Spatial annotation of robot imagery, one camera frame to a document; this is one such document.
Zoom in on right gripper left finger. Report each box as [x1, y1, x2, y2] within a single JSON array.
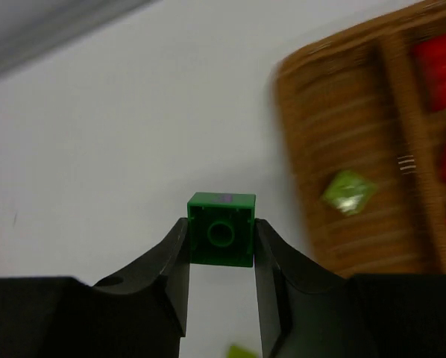
[[0, 218, 189, 357]]

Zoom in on lime and red lego pair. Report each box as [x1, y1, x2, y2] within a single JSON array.
[[226, 345, 258, 358]]

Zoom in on tall red lego stack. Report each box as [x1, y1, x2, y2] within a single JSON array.
[[412, 34, 446, 111]]

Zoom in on wicker divided basket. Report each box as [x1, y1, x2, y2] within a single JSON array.
[[274, 1, 446, 277]]

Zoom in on small dark green lego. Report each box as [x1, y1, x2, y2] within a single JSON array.
[[187, 192, 256, 268]]

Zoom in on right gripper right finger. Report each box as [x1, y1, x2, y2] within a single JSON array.
[[254, 219, 446, 357]]

